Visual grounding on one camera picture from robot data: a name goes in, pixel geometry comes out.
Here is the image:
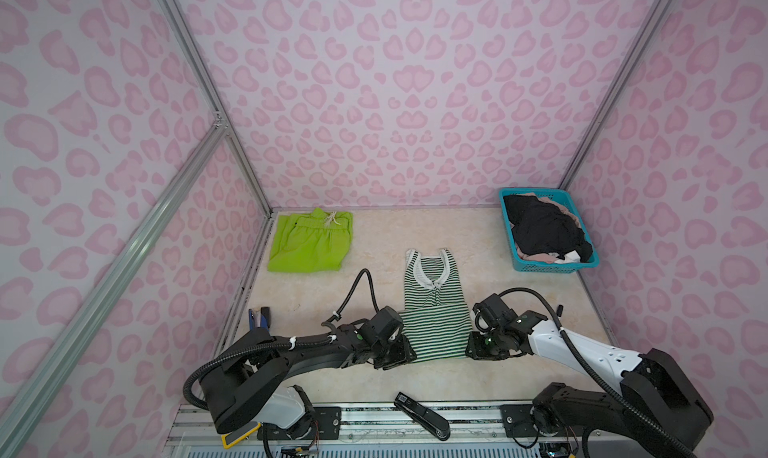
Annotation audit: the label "teal plastic laundry basket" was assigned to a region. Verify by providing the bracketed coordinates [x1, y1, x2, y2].
[498, 188, 600, 273]

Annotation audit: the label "blue stapler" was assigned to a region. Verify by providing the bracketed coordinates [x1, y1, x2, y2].
[248, 307, 271, 330]

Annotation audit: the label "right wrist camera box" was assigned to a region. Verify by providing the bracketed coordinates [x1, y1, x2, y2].
[472, 293, 518, 333]

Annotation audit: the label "lime green shorts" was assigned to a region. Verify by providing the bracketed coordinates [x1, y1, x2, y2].
[267, 208, 354, 274]

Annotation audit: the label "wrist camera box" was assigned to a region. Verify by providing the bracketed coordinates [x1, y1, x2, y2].
[368, 306, 403, 343]
[472, 293, 518, 333]

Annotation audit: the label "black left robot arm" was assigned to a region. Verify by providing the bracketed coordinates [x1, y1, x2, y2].
[182, 308, 417, 435]

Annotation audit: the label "green white striped shirt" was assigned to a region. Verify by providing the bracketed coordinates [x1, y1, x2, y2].
[401, 248, 472, 363]

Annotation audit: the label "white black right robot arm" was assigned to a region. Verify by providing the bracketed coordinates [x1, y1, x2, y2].
[466, 311, 714, 457]

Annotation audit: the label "black garment in basket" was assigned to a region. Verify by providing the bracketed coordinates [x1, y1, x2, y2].
[502, 193, 595, 264]

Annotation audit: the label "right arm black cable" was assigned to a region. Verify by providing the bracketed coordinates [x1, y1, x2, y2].
[475, 286, 697, 458]

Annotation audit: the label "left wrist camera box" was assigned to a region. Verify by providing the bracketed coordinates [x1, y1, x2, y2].
[368, 306, 403, 343]

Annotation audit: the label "pink garment in basket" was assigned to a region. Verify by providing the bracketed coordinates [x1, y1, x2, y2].
[517, 195, 584, 265]

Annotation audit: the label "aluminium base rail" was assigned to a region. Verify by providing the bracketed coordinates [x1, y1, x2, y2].
[161, 401, 648, 457]

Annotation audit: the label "black stapler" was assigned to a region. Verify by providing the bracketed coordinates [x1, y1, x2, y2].
[393, 392, 451, 441]

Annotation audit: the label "yellow calculator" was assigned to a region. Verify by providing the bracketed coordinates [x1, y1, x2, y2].
[221, 421, 262, 449]

